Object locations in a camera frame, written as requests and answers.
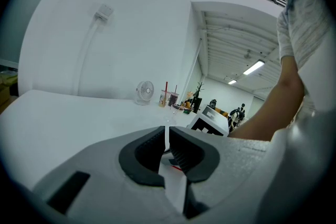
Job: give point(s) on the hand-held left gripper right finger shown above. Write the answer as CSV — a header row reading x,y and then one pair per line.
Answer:
x,y
225,162

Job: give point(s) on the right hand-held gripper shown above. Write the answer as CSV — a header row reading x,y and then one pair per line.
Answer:
x,y
210,122

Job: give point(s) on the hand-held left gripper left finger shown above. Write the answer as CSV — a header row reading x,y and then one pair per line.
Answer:
x,y
99,170

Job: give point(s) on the clear stemmed glass cup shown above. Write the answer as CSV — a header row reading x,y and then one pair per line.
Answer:
x,y
176,110

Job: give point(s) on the person's right forearm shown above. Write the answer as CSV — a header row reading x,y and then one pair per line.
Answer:
x,y
275,107

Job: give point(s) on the dark drink cup red straw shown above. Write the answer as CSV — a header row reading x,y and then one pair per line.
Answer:
x,y
173,98

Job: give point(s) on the pale drink cup red straw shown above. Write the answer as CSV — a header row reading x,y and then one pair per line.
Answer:
x,y
163,98

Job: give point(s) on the black tray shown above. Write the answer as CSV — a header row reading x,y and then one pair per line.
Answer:
x,y
186,110

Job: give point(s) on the black bare branch plant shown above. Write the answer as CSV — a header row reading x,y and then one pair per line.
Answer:
x,y
199,89

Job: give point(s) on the short ceiling strip light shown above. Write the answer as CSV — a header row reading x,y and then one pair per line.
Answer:
x,y
232,82

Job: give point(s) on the long ceiling strip light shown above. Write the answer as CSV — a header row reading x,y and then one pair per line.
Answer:
x,y
253,67

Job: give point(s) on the white desk fan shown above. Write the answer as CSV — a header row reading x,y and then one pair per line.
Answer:
x,y
145,91

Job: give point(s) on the yellow bin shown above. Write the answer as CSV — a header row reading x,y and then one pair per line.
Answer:
x,y
8,80

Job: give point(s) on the white wall socket box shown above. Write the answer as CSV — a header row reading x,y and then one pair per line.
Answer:
x,y
104,12

